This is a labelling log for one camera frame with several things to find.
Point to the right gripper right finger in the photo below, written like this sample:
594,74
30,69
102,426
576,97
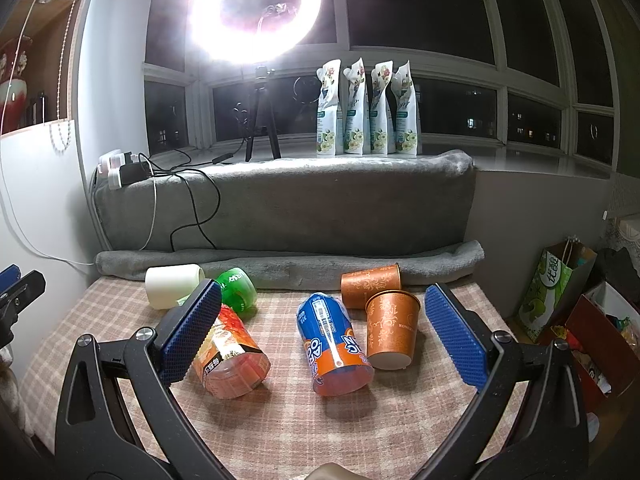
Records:
527,418

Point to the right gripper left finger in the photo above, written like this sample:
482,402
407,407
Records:
117,417

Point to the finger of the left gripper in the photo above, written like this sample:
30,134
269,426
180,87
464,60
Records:
18,291

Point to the white plastic cup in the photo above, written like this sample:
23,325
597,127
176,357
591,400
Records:
166,286

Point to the red orange printed cup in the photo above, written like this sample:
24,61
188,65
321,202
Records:
229,363

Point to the copper paper cup front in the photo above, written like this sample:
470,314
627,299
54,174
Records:
392,322

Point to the copper paper cup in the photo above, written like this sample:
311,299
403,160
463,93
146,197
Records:
392,322
358,287

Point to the green plastic cup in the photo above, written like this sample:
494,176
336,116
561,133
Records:
237,290

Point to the blue orange printed cup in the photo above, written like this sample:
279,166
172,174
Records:
336,361

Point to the copper paper cup rear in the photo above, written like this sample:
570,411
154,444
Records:
358,287

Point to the red cardboard box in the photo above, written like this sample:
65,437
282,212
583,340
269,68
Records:
606,363

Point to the green paper shopping bag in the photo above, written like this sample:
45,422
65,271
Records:
561,273

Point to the white power strip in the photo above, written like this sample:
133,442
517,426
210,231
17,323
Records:
110,167

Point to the black power adapter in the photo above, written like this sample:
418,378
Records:
134,172

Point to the plaid pink cushion cover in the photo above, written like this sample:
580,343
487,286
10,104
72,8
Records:
282,429

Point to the grey rolled blanket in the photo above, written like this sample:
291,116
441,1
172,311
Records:
297,271

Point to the grey sofa back cushion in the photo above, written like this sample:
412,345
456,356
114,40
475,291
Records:
349,206

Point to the white refill pouch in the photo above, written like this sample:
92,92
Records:
357,125
330,127
381,121
407,128

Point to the black tripod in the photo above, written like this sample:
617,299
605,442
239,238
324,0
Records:
261,120

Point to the bright ring light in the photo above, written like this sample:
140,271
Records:
246,32

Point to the white window frame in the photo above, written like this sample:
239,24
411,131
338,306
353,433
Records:
512,73

